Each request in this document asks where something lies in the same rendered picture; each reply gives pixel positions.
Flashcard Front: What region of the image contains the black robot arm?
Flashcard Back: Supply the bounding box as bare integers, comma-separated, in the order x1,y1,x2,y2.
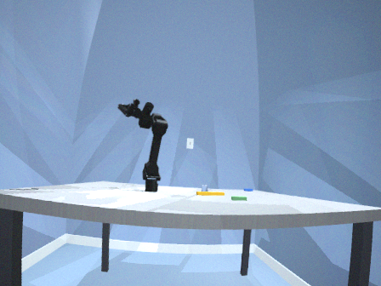
138,102,168,192

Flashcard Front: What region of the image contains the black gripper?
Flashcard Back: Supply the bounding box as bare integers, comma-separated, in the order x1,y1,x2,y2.
118,103,141,119

